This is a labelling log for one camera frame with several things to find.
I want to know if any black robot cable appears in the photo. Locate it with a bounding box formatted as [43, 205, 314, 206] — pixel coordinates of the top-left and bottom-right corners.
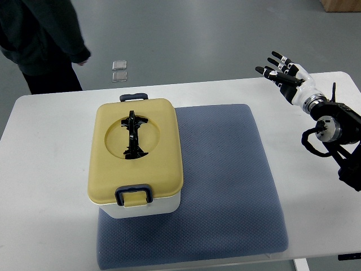
[301, 127, 339, 158]

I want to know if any lower metal floor plate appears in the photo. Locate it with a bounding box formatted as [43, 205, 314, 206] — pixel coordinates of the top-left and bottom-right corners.
[112, 71, 127, 82]

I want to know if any black table bracket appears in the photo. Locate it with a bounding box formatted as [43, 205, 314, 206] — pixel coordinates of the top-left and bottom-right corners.
[338, 252, 361, 261]

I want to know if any blue grey fabric cushion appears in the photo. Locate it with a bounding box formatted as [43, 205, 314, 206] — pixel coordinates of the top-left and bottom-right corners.
[96, 104, 288, 270]

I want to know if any yellow box lid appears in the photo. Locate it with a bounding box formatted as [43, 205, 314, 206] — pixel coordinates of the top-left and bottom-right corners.
[87, 98, 183, 205]

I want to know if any metal floor plate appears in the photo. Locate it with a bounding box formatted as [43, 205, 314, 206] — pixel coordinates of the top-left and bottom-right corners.
[112, 60, 127, 71]
[112, 71, 127, 82]

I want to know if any person in dark clothes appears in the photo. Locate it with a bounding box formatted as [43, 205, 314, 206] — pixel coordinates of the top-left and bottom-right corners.
[1, 0, 91, 94]

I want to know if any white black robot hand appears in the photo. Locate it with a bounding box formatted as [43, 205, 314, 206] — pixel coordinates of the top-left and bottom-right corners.
[255, 51, 327, 113]

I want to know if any black lid handle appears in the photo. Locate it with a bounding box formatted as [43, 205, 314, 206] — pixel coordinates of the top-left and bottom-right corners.
[121, 110, 148, 160]

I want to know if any dark blue latch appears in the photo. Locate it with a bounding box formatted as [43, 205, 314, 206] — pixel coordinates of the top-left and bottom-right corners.
[115, 184, 153, 207]
[119, 93, 148, 102]

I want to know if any upper metal floor plate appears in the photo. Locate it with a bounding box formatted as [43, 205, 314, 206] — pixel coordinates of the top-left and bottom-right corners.
[112, 60, 127, 71]

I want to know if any white table leg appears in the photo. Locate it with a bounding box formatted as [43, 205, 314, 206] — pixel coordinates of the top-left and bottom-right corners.
[293, 258, 310, 271]

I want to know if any front dark blue latch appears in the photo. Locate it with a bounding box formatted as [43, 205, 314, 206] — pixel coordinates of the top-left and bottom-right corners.
[115, 184, 153, 207]

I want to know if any rear dark blue latch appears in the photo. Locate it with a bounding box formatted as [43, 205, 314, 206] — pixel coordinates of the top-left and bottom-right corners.
[119, 93, 148, 102]

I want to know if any brown cardboard box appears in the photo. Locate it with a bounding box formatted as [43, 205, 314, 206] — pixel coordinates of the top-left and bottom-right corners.
[320, 0, 360, 12]

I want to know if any white storage box base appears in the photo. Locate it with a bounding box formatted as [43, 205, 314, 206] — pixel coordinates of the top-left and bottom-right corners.
[99, 190, 181, 218]

